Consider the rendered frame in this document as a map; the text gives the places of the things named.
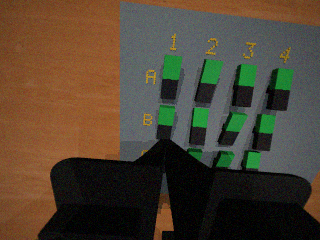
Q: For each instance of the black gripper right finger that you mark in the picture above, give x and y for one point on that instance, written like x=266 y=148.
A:
x=195 y=191

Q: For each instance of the grey switch panel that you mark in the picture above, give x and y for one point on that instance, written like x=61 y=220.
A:
x=234 y=92

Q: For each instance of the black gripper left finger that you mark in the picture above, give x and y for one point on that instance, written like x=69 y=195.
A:
x=113 y=183

